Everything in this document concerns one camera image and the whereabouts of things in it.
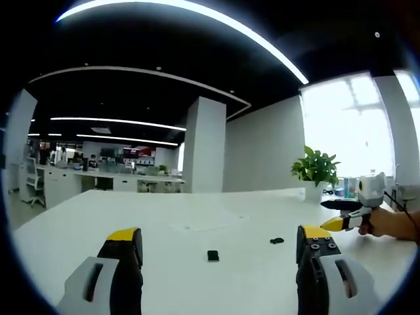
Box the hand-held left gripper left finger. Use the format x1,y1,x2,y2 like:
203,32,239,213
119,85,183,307
55,226,144,315

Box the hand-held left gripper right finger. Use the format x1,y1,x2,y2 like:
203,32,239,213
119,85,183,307
295,224,383,315

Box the person's right hand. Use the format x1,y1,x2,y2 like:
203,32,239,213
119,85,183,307
357,206,406,240

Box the blue items by window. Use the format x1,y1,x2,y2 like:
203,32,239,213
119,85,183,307
337,177,359,198

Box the white plant pot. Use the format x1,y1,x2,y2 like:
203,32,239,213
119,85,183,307
303,180,324,202

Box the green potted plant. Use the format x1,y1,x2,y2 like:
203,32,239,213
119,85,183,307
290,145,341,190

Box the long white office counter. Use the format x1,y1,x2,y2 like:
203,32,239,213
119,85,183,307
35,165,186,208

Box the white office chair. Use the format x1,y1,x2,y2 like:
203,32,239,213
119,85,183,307
22,156,47,208

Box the thin ceiling light strip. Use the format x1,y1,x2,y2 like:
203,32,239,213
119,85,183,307
49,117,188,132
75,133,180,147

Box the long ceiling light strip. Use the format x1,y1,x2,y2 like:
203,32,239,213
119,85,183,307
54,0,310,85

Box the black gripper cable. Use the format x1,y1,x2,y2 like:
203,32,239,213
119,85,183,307
383,191,420,232

